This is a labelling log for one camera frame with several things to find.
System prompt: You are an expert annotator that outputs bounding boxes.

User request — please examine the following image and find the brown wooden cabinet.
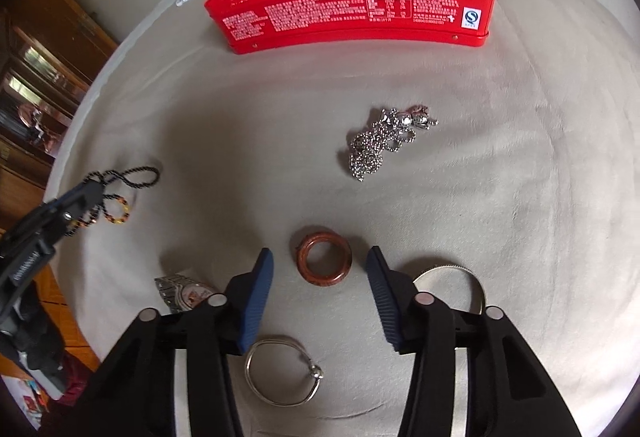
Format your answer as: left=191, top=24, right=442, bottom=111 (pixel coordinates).
left=0, top=0, right=120, bottom=378

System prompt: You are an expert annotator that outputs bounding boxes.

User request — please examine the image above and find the thin silver bangle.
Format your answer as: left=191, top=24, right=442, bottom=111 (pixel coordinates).
left=244, top=336, right=324, bottom=408

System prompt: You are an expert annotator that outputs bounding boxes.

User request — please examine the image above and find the wide silver bangle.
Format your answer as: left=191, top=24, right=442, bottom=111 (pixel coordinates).
left=413, top=264, right=487, bottom=315

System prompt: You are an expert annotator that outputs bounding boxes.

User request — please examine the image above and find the silver metal wristwatch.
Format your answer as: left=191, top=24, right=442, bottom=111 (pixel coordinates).
left=154, top=275, right=218, bottom=313

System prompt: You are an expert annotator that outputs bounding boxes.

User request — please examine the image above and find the black beaded cord necklace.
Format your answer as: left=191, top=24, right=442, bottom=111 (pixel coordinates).
left=63, top=164, right=163, bottom=238

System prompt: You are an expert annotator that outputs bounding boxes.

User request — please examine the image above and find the silver chain necklace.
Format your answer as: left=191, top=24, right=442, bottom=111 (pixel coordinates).
left=348, top=103, right=441, bottom=183

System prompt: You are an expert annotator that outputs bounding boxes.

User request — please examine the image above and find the beige bed sheet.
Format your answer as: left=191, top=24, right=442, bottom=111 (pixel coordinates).
left=47, top=0, right=639, bottom=436

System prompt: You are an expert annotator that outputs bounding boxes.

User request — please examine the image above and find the red-brown wooden ring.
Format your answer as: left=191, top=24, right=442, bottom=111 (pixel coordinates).
left=294, top=230, right=354, bottom=289

